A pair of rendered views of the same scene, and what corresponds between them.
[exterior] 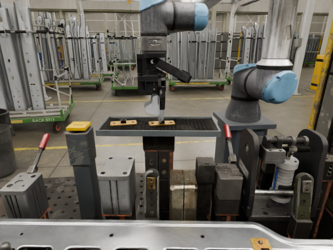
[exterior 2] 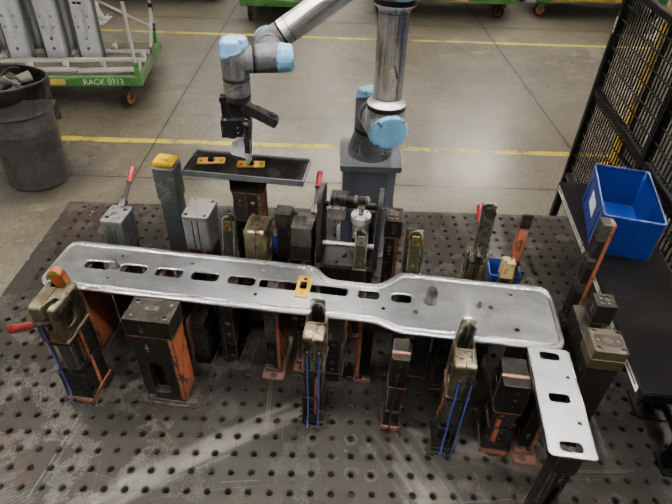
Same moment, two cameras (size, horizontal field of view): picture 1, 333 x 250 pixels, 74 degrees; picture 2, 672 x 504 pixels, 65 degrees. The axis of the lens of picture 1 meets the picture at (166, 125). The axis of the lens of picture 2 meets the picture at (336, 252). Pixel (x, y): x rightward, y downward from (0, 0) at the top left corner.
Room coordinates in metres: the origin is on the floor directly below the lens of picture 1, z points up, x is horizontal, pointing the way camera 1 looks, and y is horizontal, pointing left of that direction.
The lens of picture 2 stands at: (-0.70, -0.37, 1.96)
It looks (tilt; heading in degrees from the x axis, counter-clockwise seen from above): 39 degrees down; 5
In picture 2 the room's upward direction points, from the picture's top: 2 degrees clockwise
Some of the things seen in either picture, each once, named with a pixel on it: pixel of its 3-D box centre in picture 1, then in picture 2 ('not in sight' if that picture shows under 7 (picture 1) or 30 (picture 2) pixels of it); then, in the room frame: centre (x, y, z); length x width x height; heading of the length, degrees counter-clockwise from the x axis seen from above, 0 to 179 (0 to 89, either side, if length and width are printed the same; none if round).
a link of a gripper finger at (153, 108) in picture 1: (154, 109); (240, 152); (0.66, 0.04, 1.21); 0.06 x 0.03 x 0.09; 98
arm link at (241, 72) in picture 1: (248, 79); (373, 107); (0.93, -0.34, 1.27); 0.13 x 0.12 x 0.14; 17
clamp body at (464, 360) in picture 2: not in sight; (451, 398); (0.12, -0.61, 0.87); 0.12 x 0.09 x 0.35; 179
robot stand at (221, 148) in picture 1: (237, 157); (366, 200); (0.93, -0.34, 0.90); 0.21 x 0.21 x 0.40; 6
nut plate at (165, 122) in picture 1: (161, 121); (250, 162); (0.68, 0.02, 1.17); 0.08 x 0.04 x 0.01; 98
